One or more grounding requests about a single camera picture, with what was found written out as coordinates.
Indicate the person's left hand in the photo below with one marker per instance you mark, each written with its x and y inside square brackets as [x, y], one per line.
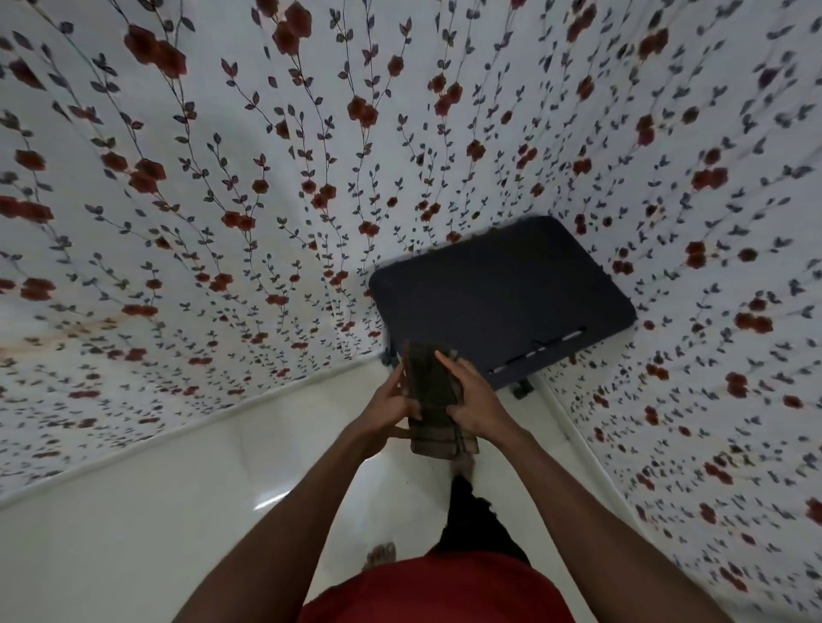
[385, 407]

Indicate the person's left foot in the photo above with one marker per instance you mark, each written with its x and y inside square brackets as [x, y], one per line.
[380, 555]

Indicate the person's left forearm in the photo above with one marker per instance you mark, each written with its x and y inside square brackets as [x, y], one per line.
[289, 533]

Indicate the red shirt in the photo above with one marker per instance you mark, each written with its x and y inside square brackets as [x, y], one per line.
[437, 593]

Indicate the black trousers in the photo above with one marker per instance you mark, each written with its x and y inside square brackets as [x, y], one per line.
[478, 523]

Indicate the black folding table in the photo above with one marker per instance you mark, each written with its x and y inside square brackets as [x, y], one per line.
[501, 289]

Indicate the red floral patterned fabric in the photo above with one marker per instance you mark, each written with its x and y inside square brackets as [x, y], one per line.
[192, 192]

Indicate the person's right hand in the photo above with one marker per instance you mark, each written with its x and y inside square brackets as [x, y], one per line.
[478, 404]

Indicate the person's right forearm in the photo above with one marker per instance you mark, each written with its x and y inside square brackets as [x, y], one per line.
[597, 533]

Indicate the dark brown cleaning cloth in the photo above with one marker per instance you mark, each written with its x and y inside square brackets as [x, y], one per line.
[433, 385]

